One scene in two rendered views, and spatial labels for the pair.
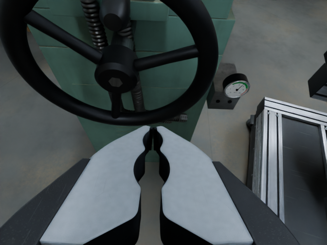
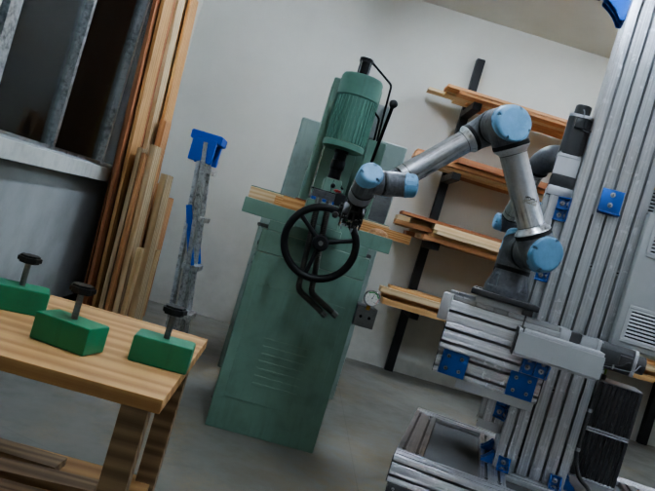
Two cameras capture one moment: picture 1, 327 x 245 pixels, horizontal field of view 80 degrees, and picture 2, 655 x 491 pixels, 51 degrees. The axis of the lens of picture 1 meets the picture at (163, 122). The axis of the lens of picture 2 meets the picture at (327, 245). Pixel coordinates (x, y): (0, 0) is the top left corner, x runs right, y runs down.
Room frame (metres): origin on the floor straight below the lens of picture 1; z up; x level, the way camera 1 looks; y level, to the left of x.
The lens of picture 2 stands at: (-2.30, 0.01, 0.85)
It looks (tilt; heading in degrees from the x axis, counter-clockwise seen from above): 1 degrees down; 1
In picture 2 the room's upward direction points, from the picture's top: 17 degrees clockwise
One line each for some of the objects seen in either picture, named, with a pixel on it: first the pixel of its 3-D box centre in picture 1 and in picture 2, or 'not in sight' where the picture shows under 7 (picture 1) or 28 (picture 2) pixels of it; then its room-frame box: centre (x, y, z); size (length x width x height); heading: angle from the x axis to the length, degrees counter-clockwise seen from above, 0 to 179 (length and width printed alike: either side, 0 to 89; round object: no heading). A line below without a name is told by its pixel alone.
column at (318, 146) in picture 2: not in sight; (333, 164); (0.85, 0.14, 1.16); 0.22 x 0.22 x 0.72; 5
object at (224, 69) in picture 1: (222, 86); (364, 315); (0.44, -0.17, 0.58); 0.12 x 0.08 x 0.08; 5
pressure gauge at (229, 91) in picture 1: (234, 87); (370, 300); (0.37, -0.17, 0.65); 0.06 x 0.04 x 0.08; 95
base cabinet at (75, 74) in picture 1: (142, 76); (284, 340); (0.68, 0.12, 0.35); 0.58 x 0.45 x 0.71; 5
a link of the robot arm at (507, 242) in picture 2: not in sight; (520, 248); (0.05, -0.58, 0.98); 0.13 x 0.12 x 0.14; 12
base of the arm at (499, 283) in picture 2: not in sight; (509, 282); (0.06, -0.58, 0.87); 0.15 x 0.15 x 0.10
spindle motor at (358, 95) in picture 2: not in sight; (352, 114); (0.56, 0.11, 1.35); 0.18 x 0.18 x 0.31
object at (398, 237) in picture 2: not in sight; (342, 220); (0.56, 0.02, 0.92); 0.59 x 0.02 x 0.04; 95
